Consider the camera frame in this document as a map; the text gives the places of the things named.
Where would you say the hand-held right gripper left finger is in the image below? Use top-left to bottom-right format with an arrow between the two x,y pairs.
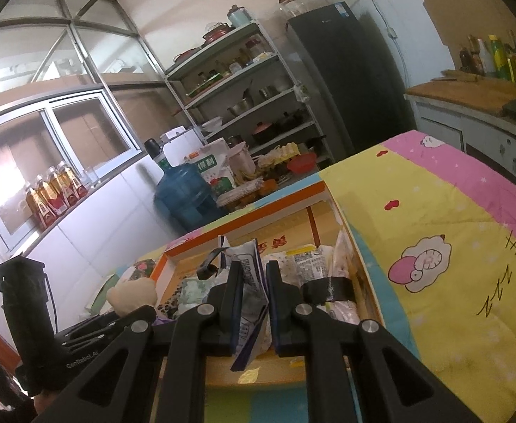
38,261 -> 245,423

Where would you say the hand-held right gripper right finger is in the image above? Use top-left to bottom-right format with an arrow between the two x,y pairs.
264,260 -> 479,423

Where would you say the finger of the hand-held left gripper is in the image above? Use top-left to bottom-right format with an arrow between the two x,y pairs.
62,323 -> 129,350
57,312 -> 124,333

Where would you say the purple white packet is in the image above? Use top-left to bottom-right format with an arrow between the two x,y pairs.
220,235 -> 272,371

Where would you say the green white wipes packet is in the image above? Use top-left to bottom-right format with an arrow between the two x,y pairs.
183,277 -> 215,305

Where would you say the beige plush toy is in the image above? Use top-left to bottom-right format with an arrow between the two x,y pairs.
107,277 -> 158,318

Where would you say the leopard print scrunchie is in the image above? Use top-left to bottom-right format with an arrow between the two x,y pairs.
159,291 -> 184,318

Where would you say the orange cardboard box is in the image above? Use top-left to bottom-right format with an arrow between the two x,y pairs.
150,180 -> 386,388

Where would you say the green white tissue box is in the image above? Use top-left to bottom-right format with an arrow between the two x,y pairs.
86,273 -> 118,313

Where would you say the floral tissue pack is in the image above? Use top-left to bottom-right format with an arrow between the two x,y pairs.
123,260 -> 157,283

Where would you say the orange drink bottle red label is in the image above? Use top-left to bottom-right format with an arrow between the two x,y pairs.
49,166 -> 79,206
24,183 -> 58,230
35,174 -> 69,216
60,161 -> 89,199

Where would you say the dried noodle packet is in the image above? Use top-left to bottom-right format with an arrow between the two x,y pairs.
216,180 -> 263,206

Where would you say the blue water jug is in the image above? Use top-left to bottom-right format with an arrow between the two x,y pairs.
153,161 -> 223,232

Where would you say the white rice bag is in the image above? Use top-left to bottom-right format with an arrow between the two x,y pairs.
186,138 -> 237,195

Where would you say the white plastic pitcher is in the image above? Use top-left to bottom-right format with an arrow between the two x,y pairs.
227,141 -> 255,174

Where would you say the red plastic basket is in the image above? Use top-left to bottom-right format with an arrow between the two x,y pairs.
287,152 -> 318,174

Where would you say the bag of eggs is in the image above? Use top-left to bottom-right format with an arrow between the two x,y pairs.
258,143 -> 305,168

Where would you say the red cooking pot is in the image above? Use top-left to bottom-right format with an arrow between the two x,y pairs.
251,121 -> 278,144

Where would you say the black water pump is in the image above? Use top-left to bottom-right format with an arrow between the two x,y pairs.
145,138 -> 184,168

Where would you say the sliding window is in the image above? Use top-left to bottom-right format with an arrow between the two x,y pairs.
0,90 -> 142,252

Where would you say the black wok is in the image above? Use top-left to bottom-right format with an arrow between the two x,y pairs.
278,112 -> 316,135

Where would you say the steel pot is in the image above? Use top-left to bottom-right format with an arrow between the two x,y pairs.
227,90 -> 254,117

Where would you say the dark grey refrigerator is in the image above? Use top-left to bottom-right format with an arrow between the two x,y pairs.
284,2 -> 417,155

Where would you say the metal shelf rack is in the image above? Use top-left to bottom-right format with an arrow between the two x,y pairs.
163,20 -> 333,177

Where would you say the red pot lid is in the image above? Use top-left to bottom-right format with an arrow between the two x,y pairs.
203,24 -> 234,40

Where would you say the kitchen counter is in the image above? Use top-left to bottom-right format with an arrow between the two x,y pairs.
405,81 -> 516,186

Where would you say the teal lidded jar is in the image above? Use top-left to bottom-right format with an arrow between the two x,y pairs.
227,5 -> 252,27

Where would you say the wooden cutting board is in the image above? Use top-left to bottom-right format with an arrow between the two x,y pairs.
405,80 -> 516,117

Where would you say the glass jar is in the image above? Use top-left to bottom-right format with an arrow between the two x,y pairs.
278,0 -> 307,18

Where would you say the dark sauce bottle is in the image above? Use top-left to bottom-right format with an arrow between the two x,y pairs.
458,46 -> 483,75

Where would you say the white plastic bottle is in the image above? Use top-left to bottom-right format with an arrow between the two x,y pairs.
478,39 -> 497,75

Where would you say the green plastic bottle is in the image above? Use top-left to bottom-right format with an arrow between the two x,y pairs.
487,34 -> 512,81

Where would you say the cardboard sheet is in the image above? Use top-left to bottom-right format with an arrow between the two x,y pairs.
410,0 -> 479,75

